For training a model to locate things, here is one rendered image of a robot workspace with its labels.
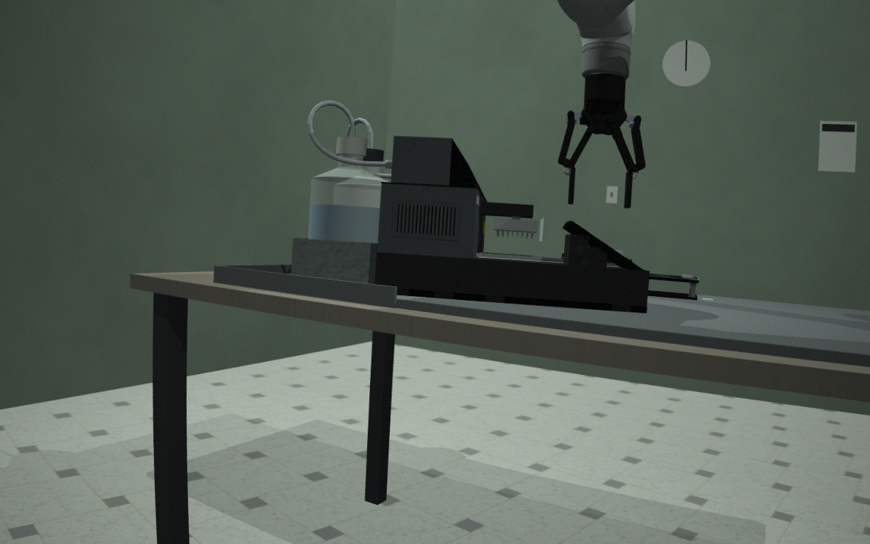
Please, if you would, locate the grey flexible hose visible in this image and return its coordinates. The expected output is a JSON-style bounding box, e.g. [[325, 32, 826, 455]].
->
[[346, 118, 391, 179]]

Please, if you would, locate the black rectangular frame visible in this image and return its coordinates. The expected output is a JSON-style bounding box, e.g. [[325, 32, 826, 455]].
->
[[648, 274, 699, 300]]

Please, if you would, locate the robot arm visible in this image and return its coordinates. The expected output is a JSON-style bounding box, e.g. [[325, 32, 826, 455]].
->
[[557, 0, 635, 79]]

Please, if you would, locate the grey curved hose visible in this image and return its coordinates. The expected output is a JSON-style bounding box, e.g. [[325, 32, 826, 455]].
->
[[307, 100, 385, 166]]

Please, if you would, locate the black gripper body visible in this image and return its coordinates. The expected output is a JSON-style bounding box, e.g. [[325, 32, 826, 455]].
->
[[582, 73, 627, 135]]

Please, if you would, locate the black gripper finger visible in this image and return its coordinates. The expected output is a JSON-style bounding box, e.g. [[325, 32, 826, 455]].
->
[[558, 111, 601, 204], [608, 114, 646, 209]]

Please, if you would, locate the translucent plastic bottle with grey cap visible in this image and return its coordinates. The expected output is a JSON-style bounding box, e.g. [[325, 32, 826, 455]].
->
[[308, 137, 385, 243]]

